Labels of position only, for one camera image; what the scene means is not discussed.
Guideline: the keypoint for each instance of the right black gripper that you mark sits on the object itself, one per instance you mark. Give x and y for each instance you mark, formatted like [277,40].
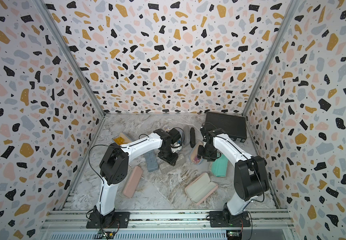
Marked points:
[210,158]

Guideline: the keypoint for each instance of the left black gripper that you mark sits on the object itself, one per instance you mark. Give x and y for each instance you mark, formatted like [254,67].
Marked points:
[172,161]

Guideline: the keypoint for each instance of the blue case brown lining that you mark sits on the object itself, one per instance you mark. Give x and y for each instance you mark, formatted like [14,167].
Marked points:
[186,135]

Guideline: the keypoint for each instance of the grey case mint lining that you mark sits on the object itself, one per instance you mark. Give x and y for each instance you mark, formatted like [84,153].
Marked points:
[151,161]

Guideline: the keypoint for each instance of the case with purple glasses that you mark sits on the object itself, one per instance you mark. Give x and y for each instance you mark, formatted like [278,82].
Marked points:
[194,157]

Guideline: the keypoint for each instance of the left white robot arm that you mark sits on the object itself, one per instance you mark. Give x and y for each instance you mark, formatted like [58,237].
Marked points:
[114,165]

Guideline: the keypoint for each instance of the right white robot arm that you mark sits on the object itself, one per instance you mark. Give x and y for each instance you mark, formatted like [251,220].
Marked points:
[250,176]

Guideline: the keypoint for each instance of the pink open glasses case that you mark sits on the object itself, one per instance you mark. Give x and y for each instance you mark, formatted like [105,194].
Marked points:
[200,189]

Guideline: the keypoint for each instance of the pink closed glasses case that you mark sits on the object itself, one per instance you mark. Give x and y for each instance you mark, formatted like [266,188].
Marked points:
[132,182]

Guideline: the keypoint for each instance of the playing card box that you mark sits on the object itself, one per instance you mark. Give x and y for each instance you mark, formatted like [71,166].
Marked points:
[167,129]

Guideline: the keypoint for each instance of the black briefcase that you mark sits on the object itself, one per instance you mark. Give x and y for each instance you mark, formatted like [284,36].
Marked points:
[234,126]

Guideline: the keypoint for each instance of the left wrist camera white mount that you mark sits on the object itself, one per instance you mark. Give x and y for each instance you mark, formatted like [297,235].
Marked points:
[176,146]

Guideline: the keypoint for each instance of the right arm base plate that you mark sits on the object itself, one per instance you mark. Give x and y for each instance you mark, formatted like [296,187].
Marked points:
[223,219]

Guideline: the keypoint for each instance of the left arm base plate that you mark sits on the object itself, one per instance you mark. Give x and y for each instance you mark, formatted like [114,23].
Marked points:
[113,220]

